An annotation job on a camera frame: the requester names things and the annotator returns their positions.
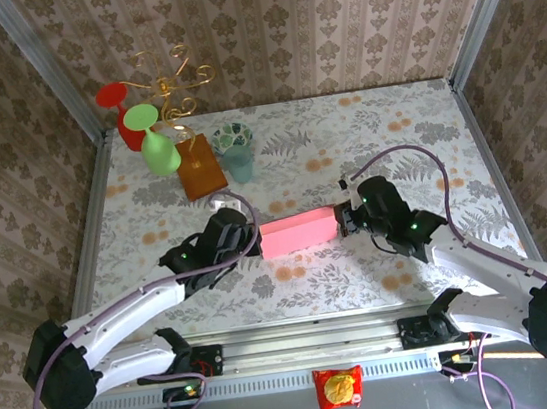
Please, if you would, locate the wide aluminium extrusion beam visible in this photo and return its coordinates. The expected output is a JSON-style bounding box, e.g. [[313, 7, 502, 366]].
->
[[40, 289, 547, 403]]

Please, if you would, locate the wooden mallet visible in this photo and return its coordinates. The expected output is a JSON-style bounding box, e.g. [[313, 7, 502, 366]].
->
[[483, 342, 547, 386]]

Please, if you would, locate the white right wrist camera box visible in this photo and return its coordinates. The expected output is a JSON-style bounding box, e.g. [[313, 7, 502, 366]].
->
[[338, 175, 363, 196]]

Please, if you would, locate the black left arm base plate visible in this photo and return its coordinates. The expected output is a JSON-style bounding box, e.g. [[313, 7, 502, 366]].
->
[[134, 343, 226, 387]]

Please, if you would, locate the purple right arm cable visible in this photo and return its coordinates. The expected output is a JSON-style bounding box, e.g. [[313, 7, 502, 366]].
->
[[344, 126, 547, 409]]

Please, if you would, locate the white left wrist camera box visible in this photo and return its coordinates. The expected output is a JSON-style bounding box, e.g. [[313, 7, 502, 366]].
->
[[207, 190, 247, 220]]

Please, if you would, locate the teal plastic cup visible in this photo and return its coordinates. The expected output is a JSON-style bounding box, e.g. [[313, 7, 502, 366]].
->
[[220, 144, 257, 187]]

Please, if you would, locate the green plastic wine glass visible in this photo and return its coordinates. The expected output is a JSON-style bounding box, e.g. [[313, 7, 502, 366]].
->
[[120, 100, 184, 181]]

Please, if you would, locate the pink paper box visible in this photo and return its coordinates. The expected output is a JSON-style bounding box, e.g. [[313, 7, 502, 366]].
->
[[257, 204, 342, 260]]

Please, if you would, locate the red snack packet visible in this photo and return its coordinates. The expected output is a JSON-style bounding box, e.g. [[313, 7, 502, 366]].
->
[[310, 362, 368, 409]]

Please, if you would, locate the small black connector board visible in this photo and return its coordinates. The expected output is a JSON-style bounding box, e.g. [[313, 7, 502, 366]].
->
[[437, 346, 479, 378], [161, 382, 207, 409]]

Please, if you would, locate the aluminium corner post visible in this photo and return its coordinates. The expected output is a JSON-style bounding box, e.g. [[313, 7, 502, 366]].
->
[[0, 0, 109, 151], [436, 0, 547, 92]]

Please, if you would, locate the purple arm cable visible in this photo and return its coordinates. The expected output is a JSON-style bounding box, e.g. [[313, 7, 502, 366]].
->
[[7, 188, 285, 409], [344, 126, 547, 409]]

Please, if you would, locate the red plastic wine glass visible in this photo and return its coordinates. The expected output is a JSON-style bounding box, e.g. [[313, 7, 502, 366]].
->
[[93, 79, 150, 158]]

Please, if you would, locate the leaf patterned bowl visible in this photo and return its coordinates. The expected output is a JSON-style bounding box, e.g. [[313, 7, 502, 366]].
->
[[209, 120, 256, 157]]

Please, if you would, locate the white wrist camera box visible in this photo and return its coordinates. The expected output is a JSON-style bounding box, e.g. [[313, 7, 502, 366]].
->
[[207, 190, 247, 220], [338, 175, 363, 196]]

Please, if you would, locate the slotted grey cable duct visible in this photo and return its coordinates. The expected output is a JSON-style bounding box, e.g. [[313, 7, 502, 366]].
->
[[64, 344, 482, 409]]

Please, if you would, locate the gold wire stand wooden base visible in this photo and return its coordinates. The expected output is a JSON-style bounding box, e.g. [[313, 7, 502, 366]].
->
[[131, 40, 231, 207]]

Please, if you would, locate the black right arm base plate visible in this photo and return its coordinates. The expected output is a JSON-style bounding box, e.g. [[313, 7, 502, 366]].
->
[[398, 306, 493, 350]]

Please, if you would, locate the aluminium side rail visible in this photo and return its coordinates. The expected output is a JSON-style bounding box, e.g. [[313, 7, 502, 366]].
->
[[35, 129, 141, 362], [447, 67, 547, 303]]

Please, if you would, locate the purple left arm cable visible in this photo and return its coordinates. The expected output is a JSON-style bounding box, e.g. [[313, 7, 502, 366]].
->
[[7, 188, 285, 409]]

